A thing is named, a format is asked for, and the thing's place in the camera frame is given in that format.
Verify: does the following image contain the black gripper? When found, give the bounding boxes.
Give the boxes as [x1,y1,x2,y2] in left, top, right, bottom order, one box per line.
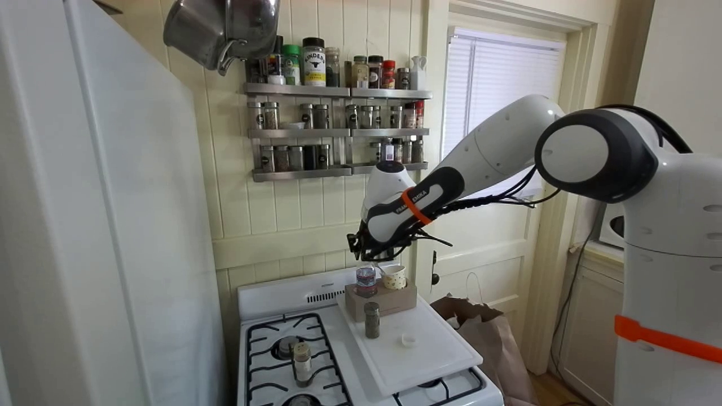
[346,222,415,266]

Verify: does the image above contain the spice jar with lid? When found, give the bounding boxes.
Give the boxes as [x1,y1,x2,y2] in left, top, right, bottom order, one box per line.
[353,265,381,300]

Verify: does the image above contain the dotted white paper cup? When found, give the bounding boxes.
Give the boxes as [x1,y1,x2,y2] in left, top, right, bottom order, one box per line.
[379,261,410,293]

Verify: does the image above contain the grey metal pepper shaker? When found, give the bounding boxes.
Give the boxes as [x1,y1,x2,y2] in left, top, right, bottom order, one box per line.
[362,297,383,340]

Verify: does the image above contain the white cutting board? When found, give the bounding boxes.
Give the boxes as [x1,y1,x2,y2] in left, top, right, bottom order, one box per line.
[336,295,486,400]

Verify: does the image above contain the white gas stove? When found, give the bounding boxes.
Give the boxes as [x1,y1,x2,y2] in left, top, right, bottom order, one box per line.
[234,265,509,406]

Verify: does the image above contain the grey metal spice rack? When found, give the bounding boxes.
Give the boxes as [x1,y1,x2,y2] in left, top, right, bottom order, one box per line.
[239,80,433,185]

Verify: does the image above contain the small glass jar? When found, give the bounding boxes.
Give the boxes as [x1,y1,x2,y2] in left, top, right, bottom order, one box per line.
[289,340,313,388]

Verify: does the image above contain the black stove grate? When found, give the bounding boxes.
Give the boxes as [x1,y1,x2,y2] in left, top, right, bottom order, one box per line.
[393,365,488,406]
[245,311,355,406]

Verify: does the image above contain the brown paper bag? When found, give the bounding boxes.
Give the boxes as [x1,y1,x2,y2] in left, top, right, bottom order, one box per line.
[431,293,532,406]

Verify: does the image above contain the red spice jar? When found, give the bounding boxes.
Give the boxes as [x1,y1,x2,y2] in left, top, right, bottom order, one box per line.
[379,60,400,92]

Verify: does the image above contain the large white-label spice jar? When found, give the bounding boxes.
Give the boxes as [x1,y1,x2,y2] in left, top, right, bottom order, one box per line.
[299,37,330,90]

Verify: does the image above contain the green spice jar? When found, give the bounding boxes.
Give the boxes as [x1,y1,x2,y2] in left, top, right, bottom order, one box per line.
[280,40,305,89]

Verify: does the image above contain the black spice jar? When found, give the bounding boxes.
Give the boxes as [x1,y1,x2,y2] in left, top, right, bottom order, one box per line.
[263,50,287,89]

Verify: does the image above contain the white window blind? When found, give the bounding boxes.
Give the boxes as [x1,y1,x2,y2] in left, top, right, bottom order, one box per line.
[443,28,567,162]

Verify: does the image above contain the large hanging steel pan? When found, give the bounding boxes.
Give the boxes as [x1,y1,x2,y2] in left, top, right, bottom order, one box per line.
[224,0,282,63]

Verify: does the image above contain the white refrigerator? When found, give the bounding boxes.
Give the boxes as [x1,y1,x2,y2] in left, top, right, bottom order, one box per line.
[0,0,231,406]

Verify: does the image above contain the black cable bundle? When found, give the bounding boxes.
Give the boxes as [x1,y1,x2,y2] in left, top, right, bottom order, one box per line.
[417,166,564,231]

